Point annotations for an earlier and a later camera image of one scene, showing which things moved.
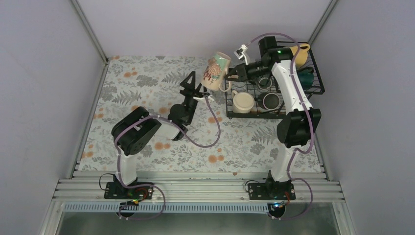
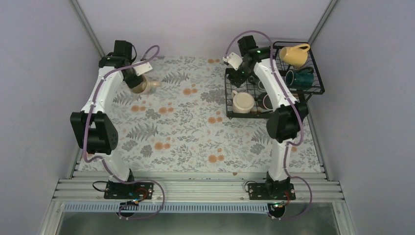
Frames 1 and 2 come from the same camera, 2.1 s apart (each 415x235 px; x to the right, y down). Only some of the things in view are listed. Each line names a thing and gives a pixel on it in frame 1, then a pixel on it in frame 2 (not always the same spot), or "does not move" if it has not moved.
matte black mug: [268, 101] does not move
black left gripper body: [192, 93] -> [130, 82]
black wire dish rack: [247, 99] does not move
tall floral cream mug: [215, 72] -> [147, 86]
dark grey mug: [265, 84] does not move
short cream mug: [242, 102] does not move
